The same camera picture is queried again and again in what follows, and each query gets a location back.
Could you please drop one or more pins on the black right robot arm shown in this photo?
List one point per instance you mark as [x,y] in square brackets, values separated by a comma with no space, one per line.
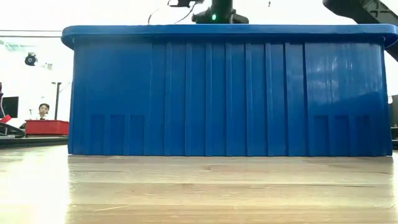
[348,7]

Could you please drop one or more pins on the blue plastic bin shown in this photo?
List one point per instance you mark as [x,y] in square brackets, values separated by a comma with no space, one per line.
[217,93]

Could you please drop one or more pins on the red plastic bin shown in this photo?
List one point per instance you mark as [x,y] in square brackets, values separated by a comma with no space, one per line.
[46,127]

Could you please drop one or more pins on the thin metal stand pole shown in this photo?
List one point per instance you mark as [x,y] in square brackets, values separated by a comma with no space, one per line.
[57,102]

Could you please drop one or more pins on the person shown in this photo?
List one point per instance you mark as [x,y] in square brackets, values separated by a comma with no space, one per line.
[44,110]

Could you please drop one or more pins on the black computer monitor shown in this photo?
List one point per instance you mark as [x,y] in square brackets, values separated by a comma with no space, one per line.
[10,107]

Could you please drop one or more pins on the black ceiling camera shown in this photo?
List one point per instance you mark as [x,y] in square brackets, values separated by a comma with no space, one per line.
[30,59]

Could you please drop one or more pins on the black metal table frame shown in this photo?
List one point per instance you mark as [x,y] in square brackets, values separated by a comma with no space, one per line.
[31,142]

